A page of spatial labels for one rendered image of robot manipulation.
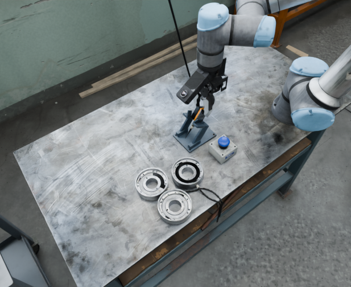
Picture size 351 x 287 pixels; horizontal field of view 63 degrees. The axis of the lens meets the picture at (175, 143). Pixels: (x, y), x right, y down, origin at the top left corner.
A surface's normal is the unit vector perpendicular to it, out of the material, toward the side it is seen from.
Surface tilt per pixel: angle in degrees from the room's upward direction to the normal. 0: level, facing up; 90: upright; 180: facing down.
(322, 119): 97
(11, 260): 0
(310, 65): 7
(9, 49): 90
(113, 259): 0
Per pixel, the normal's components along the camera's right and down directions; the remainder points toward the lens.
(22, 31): 0.59, 0.64
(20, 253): -0.04, -0.59
